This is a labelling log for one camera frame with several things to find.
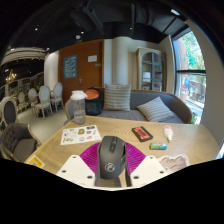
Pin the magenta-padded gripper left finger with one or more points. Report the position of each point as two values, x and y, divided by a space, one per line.
77 168

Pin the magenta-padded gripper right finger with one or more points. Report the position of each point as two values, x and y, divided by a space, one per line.
146 168

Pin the black computer mouse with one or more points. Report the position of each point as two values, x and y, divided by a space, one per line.
110 160

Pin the cat-shaped mouse pad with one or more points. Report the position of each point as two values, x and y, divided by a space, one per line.
175 162

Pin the small green packet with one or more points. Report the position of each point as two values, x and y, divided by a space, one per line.
158 146

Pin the white sticker sheet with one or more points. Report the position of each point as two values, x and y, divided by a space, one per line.
80 135

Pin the black box with red print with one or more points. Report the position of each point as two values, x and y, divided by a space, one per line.
142 133

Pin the small white tube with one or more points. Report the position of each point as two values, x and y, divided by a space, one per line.
168 132

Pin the yellow and white card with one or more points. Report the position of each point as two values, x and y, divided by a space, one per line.
36 161

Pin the oblong striped cushion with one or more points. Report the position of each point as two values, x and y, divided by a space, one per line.
155 109

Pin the clear white-lidded drink bottle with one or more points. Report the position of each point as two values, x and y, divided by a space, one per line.
78 108

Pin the black bag with orange top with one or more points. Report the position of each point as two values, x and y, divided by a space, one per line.
92 103

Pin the grey tufted armchair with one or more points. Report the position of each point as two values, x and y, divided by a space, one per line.
16 140

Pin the grey curved sofa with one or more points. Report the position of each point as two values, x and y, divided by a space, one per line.
140 98

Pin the square striped cushion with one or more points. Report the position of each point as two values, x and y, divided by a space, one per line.
117 97

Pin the group of white chairs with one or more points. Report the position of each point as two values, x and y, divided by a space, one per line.
43 96

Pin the oval-backed grey chair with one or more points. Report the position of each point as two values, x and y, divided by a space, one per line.
9 111

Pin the brown wooden door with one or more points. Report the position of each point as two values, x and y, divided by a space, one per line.
86 76

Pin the glass-fronted cabinet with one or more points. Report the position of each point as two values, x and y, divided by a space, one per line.
151 70

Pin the dark-framed window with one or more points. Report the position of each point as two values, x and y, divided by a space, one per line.
190 76

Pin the blue poster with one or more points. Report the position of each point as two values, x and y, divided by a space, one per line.
70 66

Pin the white door sign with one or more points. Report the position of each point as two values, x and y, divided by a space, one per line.
92 58

